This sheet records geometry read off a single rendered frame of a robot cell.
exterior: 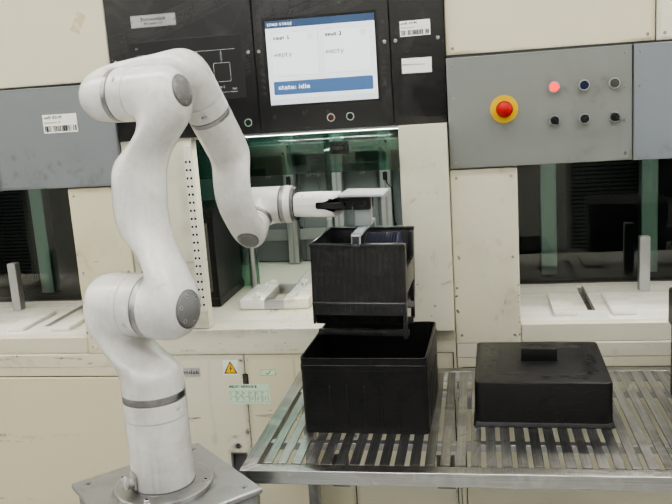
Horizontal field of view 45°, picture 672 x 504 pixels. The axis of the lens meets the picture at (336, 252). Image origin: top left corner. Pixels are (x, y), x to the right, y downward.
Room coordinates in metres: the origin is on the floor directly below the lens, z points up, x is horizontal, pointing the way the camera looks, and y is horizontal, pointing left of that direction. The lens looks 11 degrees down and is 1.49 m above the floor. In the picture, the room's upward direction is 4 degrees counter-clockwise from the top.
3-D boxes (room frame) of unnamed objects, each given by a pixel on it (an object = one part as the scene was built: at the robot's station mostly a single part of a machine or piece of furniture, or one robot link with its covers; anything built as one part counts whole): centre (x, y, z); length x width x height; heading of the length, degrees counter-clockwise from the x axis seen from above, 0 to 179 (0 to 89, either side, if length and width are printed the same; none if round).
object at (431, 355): (1.77, -0.07, 0.85); 0.28 x 0.28 x 0.17; 78
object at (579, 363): (1.75, -0.45, 0.83); 0.29 x 0.29 x 0.13; 78
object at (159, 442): (1.46, 0.36, 0.85); 0.19 x 0.19 x 0.18
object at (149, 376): (1.47, 0.39, 1.07); 0.19 x 0.12 x 0.24; 62
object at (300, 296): (2.43, 0.18, 0.89); 0.22 x 0.21 x 0.04; 170
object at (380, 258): (1.77, -0.06, 1.12); 0.24 x 0.20 x 0.32; 169
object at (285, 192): (1.81, 0.10, 1.25); 0.09 x 0.03 x 0.08; 169
